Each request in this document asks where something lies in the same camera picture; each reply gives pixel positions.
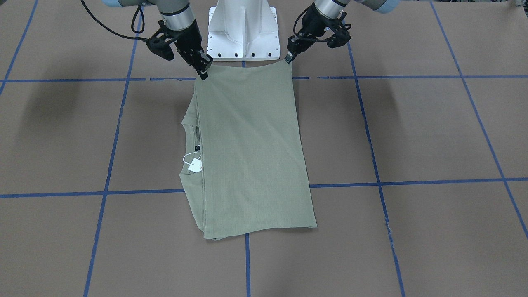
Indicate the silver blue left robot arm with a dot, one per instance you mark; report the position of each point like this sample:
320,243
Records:
379,6

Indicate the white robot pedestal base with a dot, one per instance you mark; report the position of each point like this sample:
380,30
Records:
243,30

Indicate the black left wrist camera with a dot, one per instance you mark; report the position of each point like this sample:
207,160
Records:
341,34

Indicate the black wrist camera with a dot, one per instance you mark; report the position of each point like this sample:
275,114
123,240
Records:
159,43
341,34

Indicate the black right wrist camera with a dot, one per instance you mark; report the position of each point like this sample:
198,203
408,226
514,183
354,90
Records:
159,43

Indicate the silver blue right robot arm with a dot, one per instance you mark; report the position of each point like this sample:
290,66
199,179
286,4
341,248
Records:
178,27

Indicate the olive green long-sleeve shirt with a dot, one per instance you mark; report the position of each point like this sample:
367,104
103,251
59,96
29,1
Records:
243,124

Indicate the white paper hang tag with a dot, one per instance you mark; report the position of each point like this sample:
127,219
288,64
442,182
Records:
196,165

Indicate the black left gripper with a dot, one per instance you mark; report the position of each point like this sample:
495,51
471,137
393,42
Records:
315,22

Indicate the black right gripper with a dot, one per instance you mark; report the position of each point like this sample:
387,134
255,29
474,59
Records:
187,41

